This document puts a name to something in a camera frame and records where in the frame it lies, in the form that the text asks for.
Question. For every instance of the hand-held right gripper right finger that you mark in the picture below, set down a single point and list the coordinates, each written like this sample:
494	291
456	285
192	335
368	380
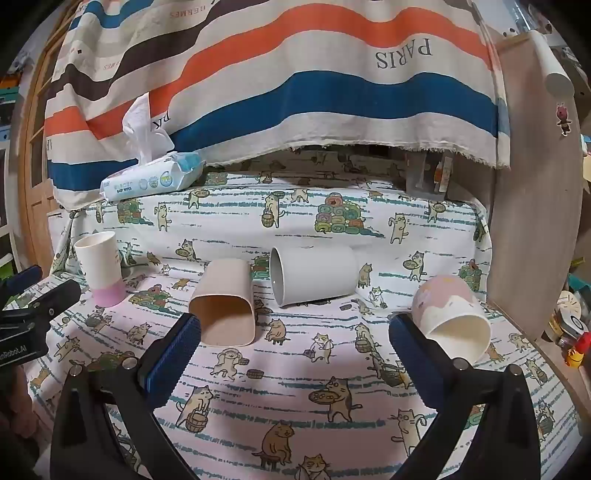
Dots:
415	355

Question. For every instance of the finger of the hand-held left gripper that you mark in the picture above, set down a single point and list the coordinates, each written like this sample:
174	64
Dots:
51	299
21	279

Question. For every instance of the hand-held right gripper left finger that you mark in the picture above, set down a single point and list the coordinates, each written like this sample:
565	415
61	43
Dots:
178	350

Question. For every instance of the white cup with pink base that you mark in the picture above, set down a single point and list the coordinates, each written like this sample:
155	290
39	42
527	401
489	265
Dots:
97	267

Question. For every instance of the pink and white cup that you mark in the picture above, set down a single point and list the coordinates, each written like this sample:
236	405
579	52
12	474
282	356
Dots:
450	309

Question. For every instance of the beige square cup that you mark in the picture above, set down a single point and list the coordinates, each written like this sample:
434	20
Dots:
228	295

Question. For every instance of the grey round cup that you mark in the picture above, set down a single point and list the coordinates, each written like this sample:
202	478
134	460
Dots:
314	274

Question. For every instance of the cat printed tablecloth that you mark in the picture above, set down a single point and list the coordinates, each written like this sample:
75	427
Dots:
286	397

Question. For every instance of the wooden cabinet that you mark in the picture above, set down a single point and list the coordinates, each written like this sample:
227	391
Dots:
39	152

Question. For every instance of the wet wipes pack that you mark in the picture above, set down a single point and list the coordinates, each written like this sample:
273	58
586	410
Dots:
152	177

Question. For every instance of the red and yellow toy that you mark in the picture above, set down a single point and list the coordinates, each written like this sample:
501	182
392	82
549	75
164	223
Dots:
577	350

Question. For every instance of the small box with orange label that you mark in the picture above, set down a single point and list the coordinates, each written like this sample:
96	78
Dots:
444	175

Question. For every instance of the wooden side panel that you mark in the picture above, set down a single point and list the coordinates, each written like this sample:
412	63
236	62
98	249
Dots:
531	207

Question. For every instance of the cartoon sticker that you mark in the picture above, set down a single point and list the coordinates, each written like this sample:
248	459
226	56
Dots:
563	119

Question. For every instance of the striped cloth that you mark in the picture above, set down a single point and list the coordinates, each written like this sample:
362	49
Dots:
286	78

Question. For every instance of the white cylinder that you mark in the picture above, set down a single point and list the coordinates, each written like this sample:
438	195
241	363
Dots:
551	64

